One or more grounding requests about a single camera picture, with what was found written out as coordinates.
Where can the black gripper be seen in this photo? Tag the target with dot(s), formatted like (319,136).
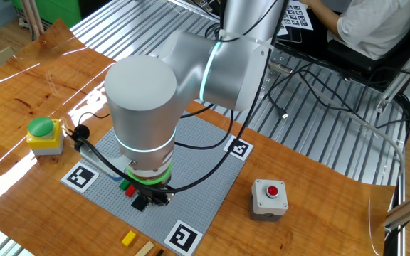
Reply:
(153,195)

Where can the wide black Lego plate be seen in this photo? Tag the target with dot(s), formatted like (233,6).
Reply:
(139,204)

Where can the red Lego brick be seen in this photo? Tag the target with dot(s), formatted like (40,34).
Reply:
(130,191)

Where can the dark green Lego brick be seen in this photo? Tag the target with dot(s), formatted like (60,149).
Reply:
(124,184)

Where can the yellow Lego brick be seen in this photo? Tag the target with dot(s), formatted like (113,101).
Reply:
(129,238)

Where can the operator bare forearm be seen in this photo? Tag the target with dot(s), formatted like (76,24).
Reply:
(322,14)

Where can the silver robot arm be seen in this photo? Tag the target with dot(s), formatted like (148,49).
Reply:
(144,106)

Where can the grey Lego baseplate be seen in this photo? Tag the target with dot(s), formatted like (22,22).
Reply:
(198,199)

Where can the long tan Lego brick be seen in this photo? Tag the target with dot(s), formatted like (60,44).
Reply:
(144,249)

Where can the narrow black Lego brick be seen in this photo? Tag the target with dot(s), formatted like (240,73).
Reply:
(159,252)

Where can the paper fiducial marker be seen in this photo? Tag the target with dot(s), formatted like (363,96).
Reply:
(79,177)
(183,238)
(240,148)

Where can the red push button box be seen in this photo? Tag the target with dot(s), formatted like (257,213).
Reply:
(267,206)

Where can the green button yellow box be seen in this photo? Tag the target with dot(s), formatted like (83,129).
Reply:
(45,138)

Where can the orange wooden board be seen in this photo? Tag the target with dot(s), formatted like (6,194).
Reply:
(315,213)

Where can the green storage box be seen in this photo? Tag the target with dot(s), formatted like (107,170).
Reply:
(55,10)

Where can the wooden stick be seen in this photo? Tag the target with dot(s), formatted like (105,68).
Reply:
(37,16)
(28,14)

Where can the printed marker sheet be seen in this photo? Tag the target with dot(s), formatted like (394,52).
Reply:
(297,16)

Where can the black fabric chair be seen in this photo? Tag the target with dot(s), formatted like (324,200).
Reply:
(361,64)

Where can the operator white shirt torso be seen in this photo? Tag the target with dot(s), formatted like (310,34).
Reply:
(376,25)

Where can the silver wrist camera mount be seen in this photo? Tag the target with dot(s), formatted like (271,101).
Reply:
(94,160)

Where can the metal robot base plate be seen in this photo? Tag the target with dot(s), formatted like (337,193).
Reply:
(272,81)

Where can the aluminium frame profile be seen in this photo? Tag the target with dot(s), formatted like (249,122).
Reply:
(408,209)
(400,78)

